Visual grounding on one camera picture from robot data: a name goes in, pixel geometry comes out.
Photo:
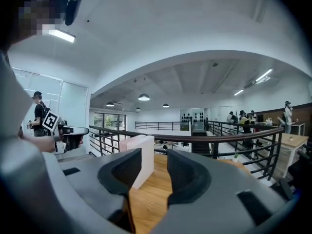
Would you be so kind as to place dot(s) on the ceiling tube light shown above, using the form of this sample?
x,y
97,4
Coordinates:
x,y
264,75
239,92
62,36

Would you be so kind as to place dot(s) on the wooden desk with white legs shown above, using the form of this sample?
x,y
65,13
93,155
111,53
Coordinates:
x,y
292,139

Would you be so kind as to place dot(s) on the white flower bouquet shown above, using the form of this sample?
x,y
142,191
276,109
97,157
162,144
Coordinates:
x,y
268,121

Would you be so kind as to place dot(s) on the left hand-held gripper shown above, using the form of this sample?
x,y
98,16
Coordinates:
x,y
50,121

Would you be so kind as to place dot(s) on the black office chair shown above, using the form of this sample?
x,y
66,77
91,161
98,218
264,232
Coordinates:
x,y
299,169

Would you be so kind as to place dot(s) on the person's left forearm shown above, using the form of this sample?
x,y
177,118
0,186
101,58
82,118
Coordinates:
x,y
36,141

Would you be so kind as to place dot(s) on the black head-worn camera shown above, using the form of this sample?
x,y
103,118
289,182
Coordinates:
x,y
73,10

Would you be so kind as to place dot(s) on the cream box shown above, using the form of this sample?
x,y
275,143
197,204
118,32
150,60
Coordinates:
x,y
145,160

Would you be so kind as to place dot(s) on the white wall display panel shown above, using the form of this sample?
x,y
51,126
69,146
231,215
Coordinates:
x,y
192,116

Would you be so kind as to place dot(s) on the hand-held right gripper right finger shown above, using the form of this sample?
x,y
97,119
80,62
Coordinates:
x,y
190,177

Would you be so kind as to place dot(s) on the distant black railing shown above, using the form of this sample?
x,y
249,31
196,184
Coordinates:
x,y
158,122

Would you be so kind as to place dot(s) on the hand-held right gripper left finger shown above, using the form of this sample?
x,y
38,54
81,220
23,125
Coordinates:
x,y
117,174

